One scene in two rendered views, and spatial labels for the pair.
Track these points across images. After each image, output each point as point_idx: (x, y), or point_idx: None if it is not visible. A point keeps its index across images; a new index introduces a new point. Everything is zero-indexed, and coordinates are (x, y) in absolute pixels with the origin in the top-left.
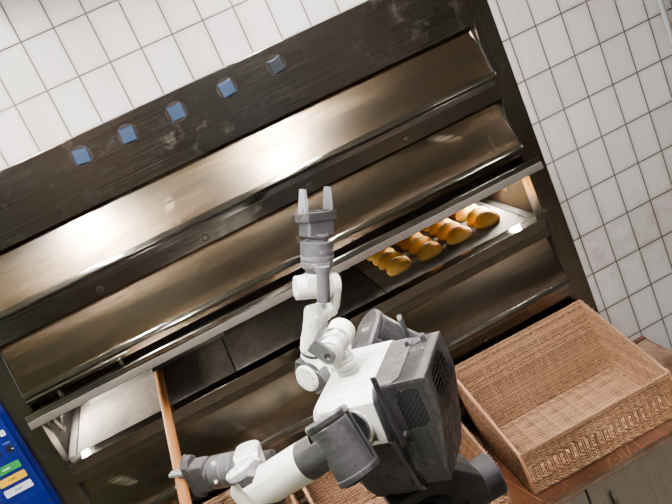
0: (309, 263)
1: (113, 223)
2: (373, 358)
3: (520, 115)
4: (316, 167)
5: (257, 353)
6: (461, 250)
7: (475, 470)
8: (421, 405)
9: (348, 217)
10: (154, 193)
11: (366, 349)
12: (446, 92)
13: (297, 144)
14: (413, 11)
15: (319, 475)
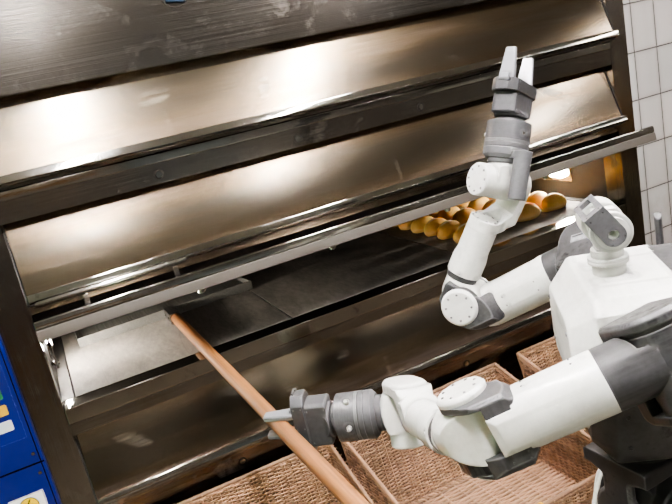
0: (505, 145)
1: (192, 92)
2: (639, 260)
3: (624, 88)
4: (431, 86)
5: (313, 302)
6: (537, 225)
7: None
8: None
9: (453, 154)
10: (248, 68)
11: None
12: (569, 40)
13: (417, 54)
14: None
15: (637, 403)
